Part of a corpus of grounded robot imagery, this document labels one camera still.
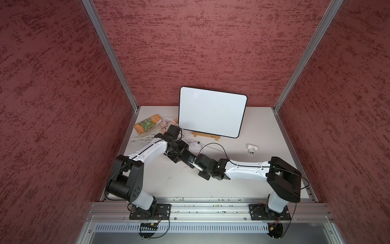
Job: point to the wooden board stand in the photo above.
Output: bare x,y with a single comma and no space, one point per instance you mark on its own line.
215,137

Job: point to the pink USB charger adapter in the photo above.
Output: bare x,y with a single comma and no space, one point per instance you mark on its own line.
163,124

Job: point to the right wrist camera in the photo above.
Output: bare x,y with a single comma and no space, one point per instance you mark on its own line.
198,167

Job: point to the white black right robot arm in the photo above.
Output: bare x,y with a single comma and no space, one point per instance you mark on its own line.
283,178

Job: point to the pink power strip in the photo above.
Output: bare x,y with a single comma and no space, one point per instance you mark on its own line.
169,123

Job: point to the white board black frame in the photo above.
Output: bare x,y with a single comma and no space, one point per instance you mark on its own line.
211,112

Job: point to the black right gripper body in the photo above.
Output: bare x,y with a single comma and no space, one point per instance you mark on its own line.
205,174

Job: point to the aluminium right corner post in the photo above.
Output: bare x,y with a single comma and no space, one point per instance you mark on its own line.
318,34

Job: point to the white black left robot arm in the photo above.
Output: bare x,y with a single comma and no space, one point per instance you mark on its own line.
127,172

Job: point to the small white tape roll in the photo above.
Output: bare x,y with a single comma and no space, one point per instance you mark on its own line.
251,148

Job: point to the orange paperback book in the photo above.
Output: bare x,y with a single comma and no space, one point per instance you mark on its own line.
147,124

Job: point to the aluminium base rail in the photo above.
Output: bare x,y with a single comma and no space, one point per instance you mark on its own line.
211,210

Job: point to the aluminium left corner post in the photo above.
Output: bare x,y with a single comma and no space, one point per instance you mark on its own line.
99,28

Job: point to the aluminium corner post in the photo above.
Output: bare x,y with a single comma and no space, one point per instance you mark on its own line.
99,28
318,34

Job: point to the black phone pink case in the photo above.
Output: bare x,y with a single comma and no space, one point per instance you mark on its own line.
188,158

